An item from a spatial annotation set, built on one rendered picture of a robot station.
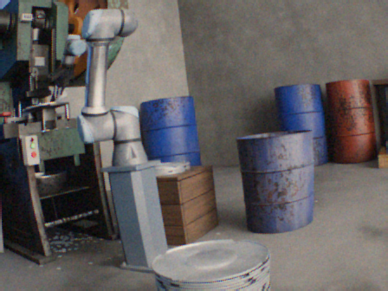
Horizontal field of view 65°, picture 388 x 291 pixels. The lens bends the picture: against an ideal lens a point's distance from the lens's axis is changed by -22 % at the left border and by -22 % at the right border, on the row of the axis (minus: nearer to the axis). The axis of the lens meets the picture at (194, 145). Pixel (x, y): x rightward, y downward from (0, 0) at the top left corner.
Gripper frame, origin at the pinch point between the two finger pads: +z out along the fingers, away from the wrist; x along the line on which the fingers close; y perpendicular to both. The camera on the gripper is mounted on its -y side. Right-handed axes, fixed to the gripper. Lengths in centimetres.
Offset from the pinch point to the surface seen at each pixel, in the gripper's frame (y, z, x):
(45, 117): -2.1, 10.6, 5.7
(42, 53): 3.1, -21.3, 30.8
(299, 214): 57, 22, -121
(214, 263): -43, 3, -121
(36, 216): -25, 50, -25
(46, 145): -7.4, 21.9, -6.0
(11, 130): -30.6, 12.3, -2.8
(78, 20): 35, -44, 42
